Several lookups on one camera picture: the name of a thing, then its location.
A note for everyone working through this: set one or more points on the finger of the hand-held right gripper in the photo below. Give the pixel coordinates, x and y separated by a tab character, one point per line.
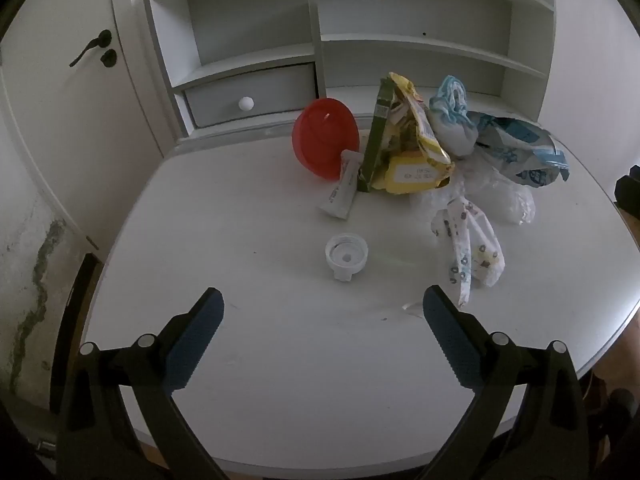
629	192

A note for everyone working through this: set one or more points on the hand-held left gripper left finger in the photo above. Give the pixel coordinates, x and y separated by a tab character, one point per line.
197	340

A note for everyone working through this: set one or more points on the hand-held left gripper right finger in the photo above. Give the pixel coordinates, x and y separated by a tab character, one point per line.
450	340

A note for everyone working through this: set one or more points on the blue white printed bag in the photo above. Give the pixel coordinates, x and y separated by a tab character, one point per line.
520	150

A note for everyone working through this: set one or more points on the blue white wrapper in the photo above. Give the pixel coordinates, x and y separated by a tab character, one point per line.
452	130

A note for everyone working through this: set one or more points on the white patterned wrapper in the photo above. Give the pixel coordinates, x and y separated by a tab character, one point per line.
470	245

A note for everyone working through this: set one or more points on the clear plastic bag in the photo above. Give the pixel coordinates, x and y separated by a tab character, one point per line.
495	190

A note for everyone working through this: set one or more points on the white bottle cap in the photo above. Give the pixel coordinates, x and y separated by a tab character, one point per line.
345	255

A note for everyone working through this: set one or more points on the yellow snack bag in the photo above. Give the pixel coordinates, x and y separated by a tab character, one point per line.
415	170

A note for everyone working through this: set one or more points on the white squeeze tube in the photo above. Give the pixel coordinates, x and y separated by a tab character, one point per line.
342	190

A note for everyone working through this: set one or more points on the green flattened carton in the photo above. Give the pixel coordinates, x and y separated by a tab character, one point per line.
375	145

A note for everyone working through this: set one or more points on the red round plastic lid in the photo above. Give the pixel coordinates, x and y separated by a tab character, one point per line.
320	135

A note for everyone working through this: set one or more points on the white drawer knob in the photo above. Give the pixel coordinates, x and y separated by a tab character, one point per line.
245	103

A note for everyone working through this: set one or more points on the white door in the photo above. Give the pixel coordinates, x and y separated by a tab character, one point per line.
65	125

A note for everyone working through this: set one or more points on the grey drawer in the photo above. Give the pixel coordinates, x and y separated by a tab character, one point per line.
280	90

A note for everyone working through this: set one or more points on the white desk shelf unit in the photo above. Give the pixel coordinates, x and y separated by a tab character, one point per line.
400	20

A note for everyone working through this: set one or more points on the black door lock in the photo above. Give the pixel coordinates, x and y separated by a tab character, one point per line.
109	57

